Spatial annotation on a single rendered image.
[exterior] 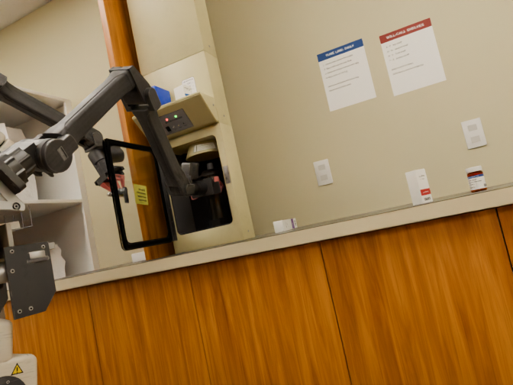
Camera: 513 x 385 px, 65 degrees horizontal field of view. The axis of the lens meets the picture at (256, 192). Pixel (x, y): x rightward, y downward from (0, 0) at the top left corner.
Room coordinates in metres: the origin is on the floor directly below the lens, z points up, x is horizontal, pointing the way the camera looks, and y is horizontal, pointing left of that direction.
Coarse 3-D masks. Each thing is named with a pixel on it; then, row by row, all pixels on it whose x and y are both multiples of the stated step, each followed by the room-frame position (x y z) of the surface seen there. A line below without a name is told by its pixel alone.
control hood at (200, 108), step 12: (192, 96) 1.46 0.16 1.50; (204, 96) 1.47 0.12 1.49; (168, 108) 1.51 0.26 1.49; (180, 108) 1.50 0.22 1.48; (192, 108) 1.50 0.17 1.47; (204, 108) 1.49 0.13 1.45; (192, 120) 1.54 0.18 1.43; (204, 120) 1.53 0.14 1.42; (216, 120) 1.53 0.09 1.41; (180, 132) 1.59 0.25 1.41
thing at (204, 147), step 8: (192, 144) 1.64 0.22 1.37; (200, 144) 1.62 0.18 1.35; (208, 144) 1.62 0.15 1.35; (216, 144) 1.64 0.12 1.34; (192, 152) 1.63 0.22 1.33; (200, 152) 1.61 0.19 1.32; (208, 152) 1.77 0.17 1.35; (216, 152) 1.76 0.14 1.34; (192, 160) 1.74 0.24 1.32; (200, 160) 1.77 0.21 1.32
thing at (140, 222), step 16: (112, 160) 1.39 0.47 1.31; (128, 160) 1.48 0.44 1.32; (144, 160) 1.57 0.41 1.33; (128, 176) 1.46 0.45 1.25; (144, 176) 1.55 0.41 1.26; (112, 192) 1.37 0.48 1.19; (128, 192) 1.44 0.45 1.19; (144, 192) 1.53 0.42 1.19; (128, 208) 1.43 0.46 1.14; (144, 208) 1.52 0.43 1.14; (160, 208) 1.61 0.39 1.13; (128, 224) 1.41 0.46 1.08; (144, 224) 1.50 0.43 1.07; (160, 224) 1.59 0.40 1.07; (128, 240) 1.40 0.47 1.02; (144, 240) 1.48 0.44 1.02
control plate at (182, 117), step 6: (168, 114) 1.53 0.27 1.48; (174, 114) 1.52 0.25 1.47; (180, 114) 1.52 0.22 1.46; (162, 120) 1.55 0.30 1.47; (168, 120) 1.55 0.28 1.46; (174, 120) 1.55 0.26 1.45; (180, 120) 1.54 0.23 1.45; (186, 120) 1.54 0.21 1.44; (180, 126) 1.56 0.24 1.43; (186, 126) 1.56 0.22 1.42; (192, 126) 1.56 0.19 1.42; (168, 132) 1.59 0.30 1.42; (174, 132) 1.59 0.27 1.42
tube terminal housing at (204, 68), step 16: (176, 64) 1.60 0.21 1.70; (192, 64) 1.57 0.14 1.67; (208, 64) 1.56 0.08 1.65; (160, 80) 1.64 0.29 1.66; (176, 80) 1.61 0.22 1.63; (208, 80) 1.55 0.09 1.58; (224, 96) 1.65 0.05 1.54; (224, 112) 1.61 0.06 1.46; (208, 128) 1.57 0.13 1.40; (224, 128) 1.58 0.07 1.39; (176, 144) 1.63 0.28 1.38; (224, 144) 1.56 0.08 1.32; (224, 160) 1.55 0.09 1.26; (240, 176) 1.64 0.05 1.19; (240, 192) 1.61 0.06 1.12; (240, 208) 1.58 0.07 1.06; (240, 224) 1.55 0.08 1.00; (192, 240) 1.64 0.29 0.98; (208, 240) 1.61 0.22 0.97; (224, 240) 1.58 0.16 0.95; (240, 240) 1.56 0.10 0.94
